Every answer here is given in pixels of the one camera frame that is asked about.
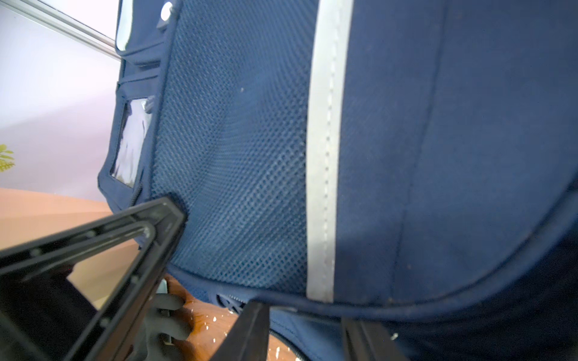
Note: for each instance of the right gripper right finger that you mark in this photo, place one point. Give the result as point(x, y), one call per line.
point(368, 341)

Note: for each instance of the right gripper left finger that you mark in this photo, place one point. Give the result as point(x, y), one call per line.
point(248, 339)

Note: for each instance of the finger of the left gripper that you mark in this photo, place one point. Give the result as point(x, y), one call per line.
point(44, 317)

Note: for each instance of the navy blue backpack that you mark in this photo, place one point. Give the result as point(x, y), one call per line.
point(412, 163)

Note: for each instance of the brown paper flower pot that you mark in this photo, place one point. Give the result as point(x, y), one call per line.
point(42, 221)

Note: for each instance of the artificial green flower bouquet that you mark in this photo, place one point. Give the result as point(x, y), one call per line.
point(7, 160)

